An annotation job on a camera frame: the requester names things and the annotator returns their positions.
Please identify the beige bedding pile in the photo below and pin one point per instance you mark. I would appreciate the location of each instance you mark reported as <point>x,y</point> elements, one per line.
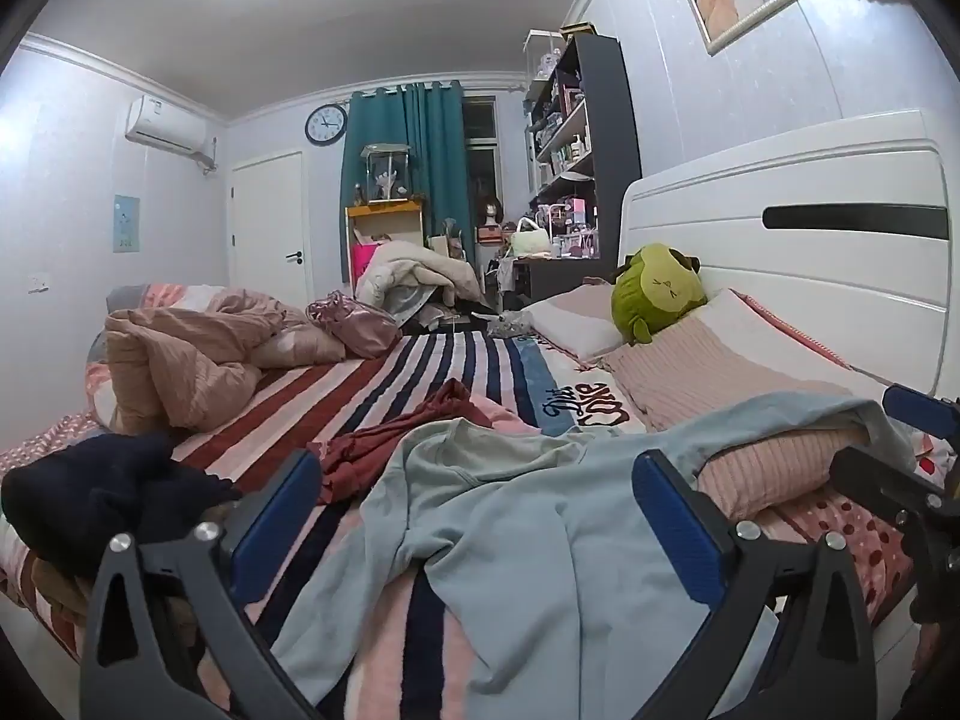
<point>405,270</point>

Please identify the dark desk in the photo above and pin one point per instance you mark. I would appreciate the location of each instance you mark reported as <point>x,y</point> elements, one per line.
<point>555,277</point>

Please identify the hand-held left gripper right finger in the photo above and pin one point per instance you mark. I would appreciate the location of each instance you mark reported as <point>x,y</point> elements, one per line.
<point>675,521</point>

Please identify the yellow shelf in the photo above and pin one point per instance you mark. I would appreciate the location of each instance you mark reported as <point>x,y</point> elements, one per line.
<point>382,219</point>

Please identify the dark bookshelf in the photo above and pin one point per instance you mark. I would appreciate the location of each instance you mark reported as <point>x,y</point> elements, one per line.
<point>607,127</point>

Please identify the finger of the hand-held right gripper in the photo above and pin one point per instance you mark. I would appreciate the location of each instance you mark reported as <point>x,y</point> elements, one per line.
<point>919,406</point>
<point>877,480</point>

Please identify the navy garment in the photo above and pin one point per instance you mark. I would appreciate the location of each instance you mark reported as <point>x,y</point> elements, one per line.
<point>82,487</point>

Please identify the glass display case with figure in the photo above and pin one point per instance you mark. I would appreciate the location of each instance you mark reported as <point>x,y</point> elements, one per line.
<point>386,180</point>

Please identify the small blue wall poster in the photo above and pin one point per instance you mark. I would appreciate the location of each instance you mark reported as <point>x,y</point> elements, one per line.
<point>127,223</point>

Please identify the white door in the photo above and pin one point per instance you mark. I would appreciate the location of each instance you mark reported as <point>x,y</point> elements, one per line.
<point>266,225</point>

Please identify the window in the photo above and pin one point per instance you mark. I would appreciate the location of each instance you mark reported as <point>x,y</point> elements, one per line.
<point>480,165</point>

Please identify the mannequin head with wig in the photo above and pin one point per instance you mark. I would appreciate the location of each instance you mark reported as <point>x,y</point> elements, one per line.
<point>489,214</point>

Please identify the grey patterned cloth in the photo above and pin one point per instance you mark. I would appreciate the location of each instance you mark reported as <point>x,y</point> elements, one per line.
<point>510,324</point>

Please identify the round wall clock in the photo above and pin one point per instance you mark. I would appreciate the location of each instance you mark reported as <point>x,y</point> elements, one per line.
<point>326,124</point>

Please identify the white wall socket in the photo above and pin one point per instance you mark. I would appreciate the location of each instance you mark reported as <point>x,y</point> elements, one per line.
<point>40,283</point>

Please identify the white air conditioner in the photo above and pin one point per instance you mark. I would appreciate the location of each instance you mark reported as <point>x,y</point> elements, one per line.
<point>165,124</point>

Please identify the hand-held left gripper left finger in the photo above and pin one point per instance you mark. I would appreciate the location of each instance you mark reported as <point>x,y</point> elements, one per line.
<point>277,514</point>

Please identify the olive brown garment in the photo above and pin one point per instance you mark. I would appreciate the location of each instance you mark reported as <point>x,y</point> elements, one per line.
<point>56,585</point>

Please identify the light blue sweatshirt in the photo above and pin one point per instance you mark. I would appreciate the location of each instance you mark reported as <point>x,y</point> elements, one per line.
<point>525,525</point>

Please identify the pink satin cloth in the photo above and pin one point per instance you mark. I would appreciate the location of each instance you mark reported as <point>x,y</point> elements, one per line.
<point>360,326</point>

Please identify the white bed headboard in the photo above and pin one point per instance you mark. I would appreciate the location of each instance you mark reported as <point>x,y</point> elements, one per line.
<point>750,240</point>

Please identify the dark red garment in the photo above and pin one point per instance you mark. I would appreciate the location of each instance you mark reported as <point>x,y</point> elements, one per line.
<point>390,442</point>

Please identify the clear display case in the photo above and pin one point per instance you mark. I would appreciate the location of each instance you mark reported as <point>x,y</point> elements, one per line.
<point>540,52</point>

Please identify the pink quilt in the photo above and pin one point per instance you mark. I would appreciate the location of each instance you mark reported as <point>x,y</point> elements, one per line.
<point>172,345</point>

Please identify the magenta bag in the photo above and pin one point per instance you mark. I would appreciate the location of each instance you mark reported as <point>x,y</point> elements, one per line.
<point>366,259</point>

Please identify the white handbag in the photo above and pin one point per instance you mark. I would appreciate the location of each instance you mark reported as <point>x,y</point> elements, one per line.
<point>529,244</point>

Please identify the white pillow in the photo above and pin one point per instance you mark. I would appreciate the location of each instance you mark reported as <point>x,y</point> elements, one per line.
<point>577,322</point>

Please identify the pink ribbed pillow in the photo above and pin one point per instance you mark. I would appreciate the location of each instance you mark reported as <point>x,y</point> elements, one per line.
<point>697,367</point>

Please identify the pink polka-dot sheet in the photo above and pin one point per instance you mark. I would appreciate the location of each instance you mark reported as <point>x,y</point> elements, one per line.
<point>862,559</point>

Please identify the green plush toy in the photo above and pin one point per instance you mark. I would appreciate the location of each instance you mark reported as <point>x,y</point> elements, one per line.
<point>652,292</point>

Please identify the teal curtain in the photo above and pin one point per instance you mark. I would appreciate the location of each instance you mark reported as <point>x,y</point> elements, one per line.
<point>427,135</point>

